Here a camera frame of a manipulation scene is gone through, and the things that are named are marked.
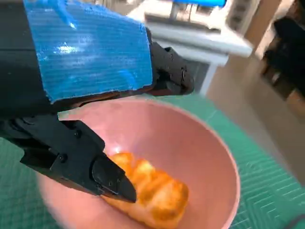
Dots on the pink bowl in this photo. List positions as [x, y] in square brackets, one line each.
[178, 148]

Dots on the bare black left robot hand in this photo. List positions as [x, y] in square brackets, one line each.
[83, 59]

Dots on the green cutting mat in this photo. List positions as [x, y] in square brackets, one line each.
[262, 190]

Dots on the long twisted toy bread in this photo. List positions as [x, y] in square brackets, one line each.
[157, 190]

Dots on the white appliance with mesh grille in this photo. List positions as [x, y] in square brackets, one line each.
[190, 40]

